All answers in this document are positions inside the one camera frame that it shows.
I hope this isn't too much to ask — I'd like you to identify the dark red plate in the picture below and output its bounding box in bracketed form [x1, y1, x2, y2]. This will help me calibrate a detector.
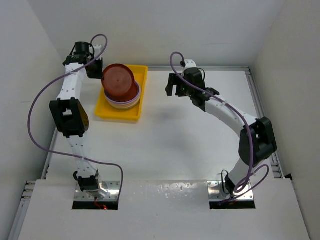
[102, 63, 135, 98]
[104, 82, 139, 103]

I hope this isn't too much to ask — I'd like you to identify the lavender plate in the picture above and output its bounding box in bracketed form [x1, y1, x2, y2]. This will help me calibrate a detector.
[104, 84, 142, 110]

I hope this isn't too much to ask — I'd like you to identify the pink plate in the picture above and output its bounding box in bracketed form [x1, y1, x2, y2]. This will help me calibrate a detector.
[108, 100, 139, 110]

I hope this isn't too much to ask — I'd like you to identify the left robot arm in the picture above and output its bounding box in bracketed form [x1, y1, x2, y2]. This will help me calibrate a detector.
[49, 42, 108, 199]

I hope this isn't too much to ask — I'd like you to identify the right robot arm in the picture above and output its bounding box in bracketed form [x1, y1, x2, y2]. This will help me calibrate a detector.
[165, 67, 278, 195]

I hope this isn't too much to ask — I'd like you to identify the yellow plastic bin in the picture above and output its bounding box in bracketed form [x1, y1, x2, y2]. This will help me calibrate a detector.
[94, 64, 148, 122]

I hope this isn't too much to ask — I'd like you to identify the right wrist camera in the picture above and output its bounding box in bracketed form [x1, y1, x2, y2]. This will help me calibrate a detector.
[180, 59, 197, 70]

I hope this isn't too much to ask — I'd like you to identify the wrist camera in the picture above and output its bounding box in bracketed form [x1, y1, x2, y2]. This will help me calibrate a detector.
[90, 44, 103, 58]
[180, 59, 197, 70]

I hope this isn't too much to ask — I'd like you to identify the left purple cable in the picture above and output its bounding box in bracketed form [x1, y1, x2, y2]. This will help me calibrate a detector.
[27, 33, 124, 196]

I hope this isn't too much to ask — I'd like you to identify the purple cable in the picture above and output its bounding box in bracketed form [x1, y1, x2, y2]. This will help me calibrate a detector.
[169, 51, 271, 202]
[27, 33, 124, 196]

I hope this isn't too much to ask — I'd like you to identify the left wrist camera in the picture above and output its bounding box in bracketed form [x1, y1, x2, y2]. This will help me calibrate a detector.
[90, 44, 103, 58]

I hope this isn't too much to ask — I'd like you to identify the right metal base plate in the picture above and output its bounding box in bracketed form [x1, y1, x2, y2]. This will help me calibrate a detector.
[207, 180, 254, 202]

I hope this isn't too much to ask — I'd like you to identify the metal base plate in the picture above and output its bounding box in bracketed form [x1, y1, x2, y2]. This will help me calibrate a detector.
[73, 181, 121, 202]
[207, 180, 254, 202]

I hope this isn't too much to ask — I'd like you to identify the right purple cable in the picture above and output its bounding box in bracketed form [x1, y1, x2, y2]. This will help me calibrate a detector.
[169, 51, 271, 202]

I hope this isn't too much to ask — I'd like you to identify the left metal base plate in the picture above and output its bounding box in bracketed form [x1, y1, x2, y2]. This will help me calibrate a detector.
[73, 181, 121, 202]

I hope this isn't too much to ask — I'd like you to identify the aluminium table frame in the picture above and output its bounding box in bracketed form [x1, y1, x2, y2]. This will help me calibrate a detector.
[7, 65, 293, 240]

